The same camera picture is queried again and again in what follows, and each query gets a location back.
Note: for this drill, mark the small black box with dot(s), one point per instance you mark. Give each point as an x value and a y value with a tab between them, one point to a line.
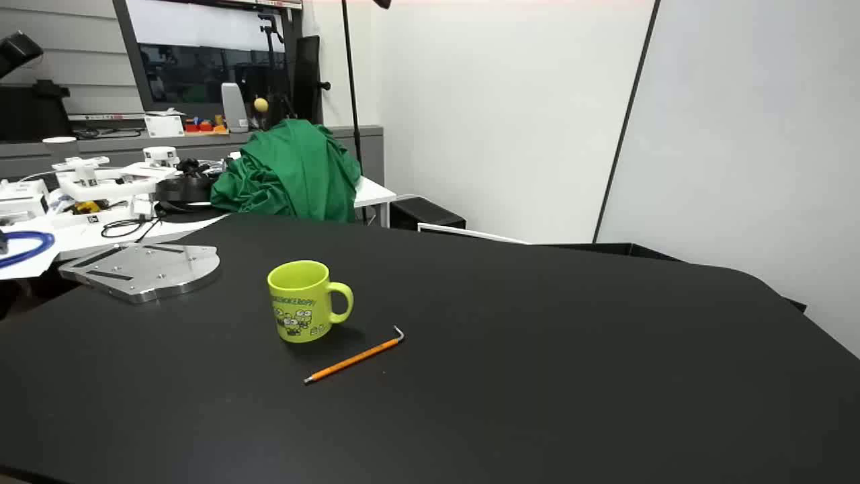
424	214

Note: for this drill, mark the white edged black board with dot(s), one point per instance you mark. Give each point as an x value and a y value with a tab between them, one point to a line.
473	234

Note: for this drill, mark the white side desk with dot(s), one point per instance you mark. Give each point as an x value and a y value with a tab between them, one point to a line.
371	192

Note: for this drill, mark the yellow green printed mug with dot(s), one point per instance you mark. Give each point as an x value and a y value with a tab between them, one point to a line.
299	304

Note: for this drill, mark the crumpled green cloth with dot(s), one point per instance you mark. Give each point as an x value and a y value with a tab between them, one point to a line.
285	169

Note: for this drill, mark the thin black stand pole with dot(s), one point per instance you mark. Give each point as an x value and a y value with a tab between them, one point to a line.
349	82

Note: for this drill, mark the small yellow ball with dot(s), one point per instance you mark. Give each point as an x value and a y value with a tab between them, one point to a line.
262	105

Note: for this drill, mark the small white speaker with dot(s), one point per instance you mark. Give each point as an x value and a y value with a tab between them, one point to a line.
235	109

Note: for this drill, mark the silver metal mounting plate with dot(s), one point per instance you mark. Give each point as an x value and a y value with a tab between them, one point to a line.
142	269

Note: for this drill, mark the black framed monitor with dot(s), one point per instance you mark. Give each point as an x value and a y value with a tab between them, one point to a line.
189	82

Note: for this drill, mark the grey counter cabinet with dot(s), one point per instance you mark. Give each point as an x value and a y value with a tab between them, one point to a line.
117	147

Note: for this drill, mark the white plastic printed parts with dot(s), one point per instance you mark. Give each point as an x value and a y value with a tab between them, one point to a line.
83	175

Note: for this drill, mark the black bag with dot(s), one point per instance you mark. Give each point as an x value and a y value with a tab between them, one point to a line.
29	112

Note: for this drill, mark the thin black wall strip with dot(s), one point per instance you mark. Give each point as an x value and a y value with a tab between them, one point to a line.
627	122

